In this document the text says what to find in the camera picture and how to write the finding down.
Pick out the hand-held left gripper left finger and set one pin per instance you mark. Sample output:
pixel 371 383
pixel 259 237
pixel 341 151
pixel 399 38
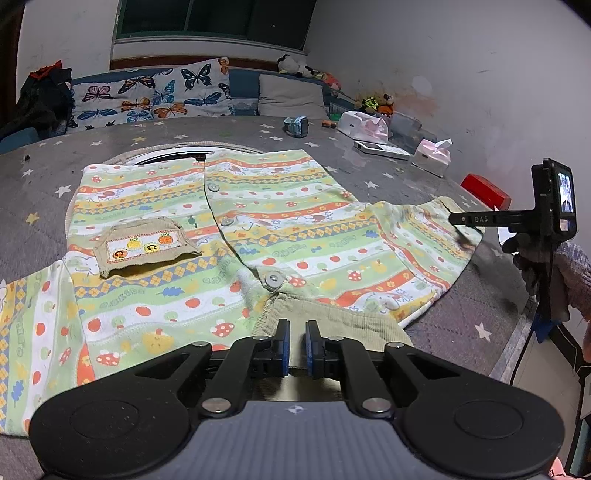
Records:
pixel 284 347

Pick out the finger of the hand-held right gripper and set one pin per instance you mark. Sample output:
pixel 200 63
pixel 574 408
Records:
pixel 485 218

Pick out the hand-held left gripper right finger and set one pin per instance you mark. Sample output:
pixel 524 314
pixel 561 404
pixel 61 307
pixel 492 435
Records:
pixel 311 349

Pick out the striped printed children's jacket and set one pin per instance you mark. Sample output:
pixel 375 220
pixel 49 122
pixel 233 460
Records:
pixel 277 221

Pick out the person's right hand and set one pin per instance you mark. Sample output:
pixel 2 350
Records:
pixel 531 270

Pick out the red plastic stool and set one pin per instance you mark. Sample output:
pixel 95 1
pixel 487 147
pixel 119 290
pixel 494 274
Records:
pixel 485 189

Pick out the pink tissue box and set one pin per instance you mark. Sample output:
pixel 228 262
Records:
pixel 431 159

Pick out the clear plastic container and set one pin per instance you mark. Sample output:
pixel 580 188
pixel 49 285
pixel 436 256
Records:
pixel 411 127

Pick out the white remote control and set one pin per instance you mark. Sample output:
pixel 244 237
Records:
pixel 381 150

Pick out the white tissue box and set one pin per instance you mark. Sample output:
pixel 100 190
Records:
pixel 360 125

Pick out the orange and green plush toys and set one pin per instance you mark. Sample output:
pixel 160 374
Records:
pixel 376 104

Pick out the small orange toy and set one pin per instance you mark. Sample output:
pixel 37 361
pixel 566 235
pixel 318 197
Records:
pixel 331 124

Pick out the small blue watch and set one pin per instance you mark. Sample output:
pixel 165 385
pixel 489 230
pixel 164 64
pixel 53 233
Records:
pixel 296 127

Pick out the colourful plush toy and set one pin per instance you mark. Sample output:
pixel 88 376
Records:
pixel 328 79

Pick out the round black induction cooker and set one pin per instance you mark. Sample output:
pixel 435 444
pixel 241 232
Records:
pixel 171 154

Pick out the plain grey pillow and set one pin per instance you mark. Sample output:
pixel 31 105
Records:
pixel 291 94

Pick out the black and white plush toy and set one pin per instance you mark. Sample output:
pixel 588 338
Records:
pixel 291 64

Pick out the grey star tablecloth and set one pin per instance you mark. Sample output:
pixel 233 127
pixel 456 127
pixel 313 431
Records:
pixel 46 207

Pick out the butterfly print pillow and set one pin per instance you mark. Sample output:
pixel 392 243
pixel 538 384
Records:
pixel 152 94

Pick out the dark window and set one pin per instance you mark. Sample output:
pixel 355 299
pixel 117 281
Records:
pixel 207 18

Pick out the dark clothing pile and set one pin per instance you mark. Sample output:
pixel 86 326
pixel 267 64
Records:
pixel 34 104

